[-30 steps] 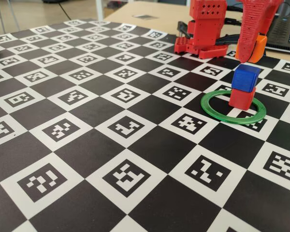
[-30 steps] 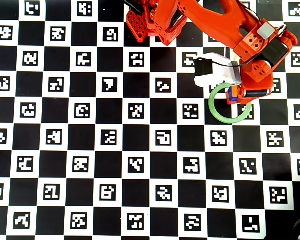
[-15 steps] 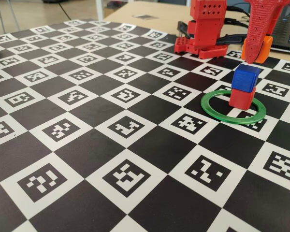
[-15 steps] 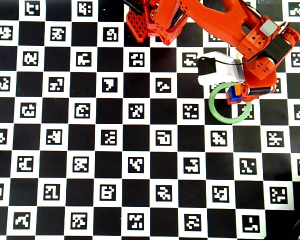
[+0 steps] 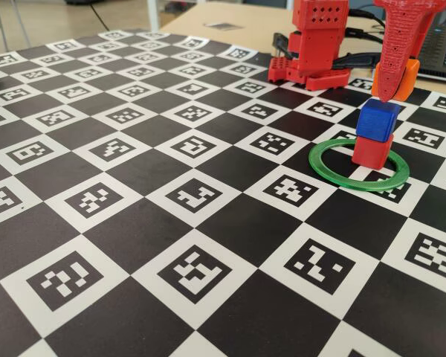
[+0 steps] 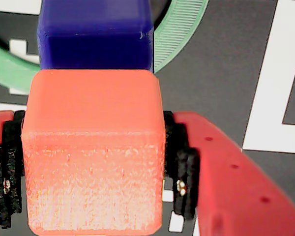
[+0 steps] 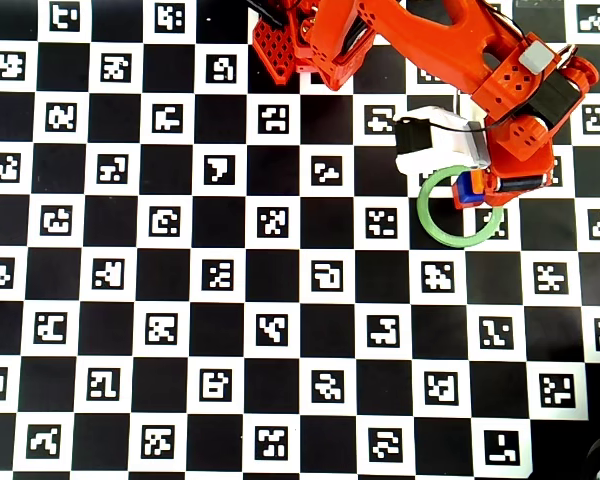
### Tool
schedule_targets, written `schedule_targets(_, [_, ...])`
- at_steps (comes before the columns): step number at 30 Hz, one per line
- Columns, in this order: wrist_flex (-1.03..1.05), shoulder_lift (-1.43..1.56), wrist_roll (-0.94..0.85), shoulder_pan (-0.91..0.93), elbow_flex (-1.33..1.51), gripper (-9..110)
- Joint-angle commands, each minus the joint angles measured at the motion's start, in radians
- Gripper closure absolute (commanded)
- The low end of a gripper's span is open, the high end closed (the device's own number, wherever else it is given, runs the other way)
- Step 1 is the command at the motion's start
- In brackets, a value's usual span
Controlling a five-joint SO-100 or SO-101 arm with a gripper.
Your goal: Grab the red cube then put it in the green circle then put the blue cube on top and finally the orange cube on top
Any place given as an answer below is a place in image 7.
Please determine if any red perforated robot base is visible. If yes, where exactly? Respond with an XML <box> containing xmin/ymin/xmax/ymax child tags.
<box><xmin>252</xmin><ymin>17</ymin><xmax>302</xmax><ymax>85</ymax></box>

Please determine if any green plastic ring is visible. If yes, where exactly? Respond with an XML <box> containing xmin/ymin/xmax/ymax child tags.
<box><xmin>417</xmin><ymin>164</ymin><xmax>505</xmax><ymax>250</ymax></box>

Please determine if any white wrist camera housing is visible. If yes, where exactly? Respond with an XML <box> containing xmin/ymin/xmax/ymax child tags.
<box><xmin>393</xmin><ymin>105</ymin><xmax>492</xmax><ymax>176</ymax></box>

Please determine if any red gripper body black motor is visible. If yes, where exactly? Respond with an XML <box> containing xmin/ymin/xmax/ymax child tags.
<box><xmin>484</xmin><ymin>117</ymin><xmax>556</xmax><ymax>194</ymax></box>

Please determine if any small grey box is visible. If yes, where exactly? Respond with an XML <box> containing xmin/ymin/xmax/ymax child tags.
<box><xmin>518</xmin><ymin>40</ymin><xmax>556</xmax><ymax>75</ymax></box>

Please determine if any black white marker checkerboard mat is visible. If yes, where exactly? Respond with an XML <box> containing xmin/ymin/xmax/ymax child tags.
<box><xmin>0</xmin><ymin>0</ymin><xmax>600</xmax><ymax>480</ymax></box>

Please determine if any red cube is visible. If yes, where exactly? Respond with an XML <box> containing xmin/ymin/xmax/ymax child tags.
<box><xmin>452</xmin><ymin>183</ymin><xmax>484</xmax><ymax>211</ymax></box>

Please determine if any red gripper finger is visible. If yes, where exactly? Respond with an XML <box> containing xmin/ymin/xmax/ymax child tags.
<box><xmin>479</xmin><ymin>172</ymin><xmax>554</xmax><ymax>207</ymax></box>

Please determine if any blue cube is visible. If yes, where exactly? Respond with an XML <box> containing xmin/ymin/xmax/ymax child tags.
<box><xmin>453</xmin><ymin>172</ymin><xmax>484</xmax><ymax>205</ymax></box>

